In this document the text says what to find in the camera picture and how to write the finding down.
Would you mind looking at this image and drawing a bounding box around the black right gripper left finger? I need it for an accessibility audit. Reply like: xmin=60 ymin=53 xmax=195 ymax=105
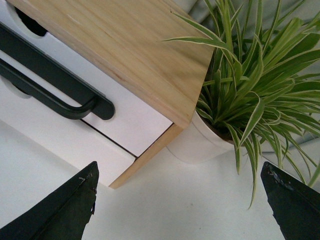
xmin=0 ymin=161 xmax=99 ymax=240

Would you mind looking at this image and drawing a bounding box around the white drawer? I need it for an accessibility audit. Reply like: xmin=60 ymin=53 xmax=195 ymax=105
xmin=0 ymin=0 xmax=172 ymax=157
xmin=0 ymin=77 xmax=135 ymax=186

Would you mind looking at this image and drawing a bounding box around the wooden drawer cabinet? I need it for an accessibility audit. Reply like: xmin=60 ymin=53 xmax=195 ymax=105
xmin=6 ymin=0 xmax=212 ymax=189

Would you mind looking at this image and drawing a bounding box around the right spider plant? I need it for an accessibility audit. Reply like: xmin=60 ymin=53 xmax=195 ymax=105
xmin=162 ymin=0 xmax=320 ymax=210

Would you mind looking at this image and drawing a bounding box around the right white plant pot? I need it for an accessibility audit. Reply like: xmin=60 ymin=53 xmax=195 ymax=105
xmin=167 ymin=112 xmax=234 ymax=165

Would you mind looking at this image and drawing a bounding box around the black drawer handle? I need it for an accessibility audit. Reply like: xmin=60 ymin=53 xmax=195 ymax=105
xmin=0 ymin=24 xmax=116 ymax=121

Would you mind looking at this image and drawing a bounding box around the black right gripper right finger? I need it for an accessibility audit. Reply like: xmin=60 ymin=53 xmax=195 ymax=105
xmin=260 ymin=161 xmax=320 ymax=240

